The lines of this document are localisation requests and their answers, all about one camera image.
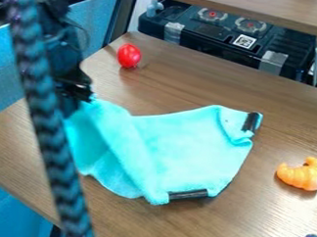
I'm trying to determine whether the orange toy croissant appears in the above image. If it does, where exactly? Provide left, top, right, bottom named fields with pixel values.
left=273, top=155, right=317, bottom=193

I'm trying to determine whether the black braided cable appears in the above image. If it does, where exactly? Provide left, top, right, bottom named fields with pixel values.
left=0, top=0, right=106, bottom=237

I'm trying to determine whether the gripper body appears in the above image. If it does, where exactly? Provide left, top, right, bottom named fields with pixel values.
left=52, top=67, right=98, bottom=105

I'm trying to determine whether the red toy tomato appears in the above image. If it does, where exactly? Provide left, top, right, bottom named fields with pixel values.
left=115, top=42, right=144, bottom=70

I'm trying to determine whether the turquoise cloth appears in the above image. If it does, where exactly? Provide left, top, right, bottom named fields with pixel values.
left=60, top=95, right=266, bottom=211

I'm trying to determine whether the black toy stove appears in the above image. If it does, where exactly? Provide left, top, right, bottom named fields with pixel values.
left=134, top=2, right=317, bottom=83

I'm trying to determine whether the grey tap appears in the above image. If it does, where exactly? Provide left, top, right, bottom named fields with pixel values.
left=145, top=0, right=165, bottom=19

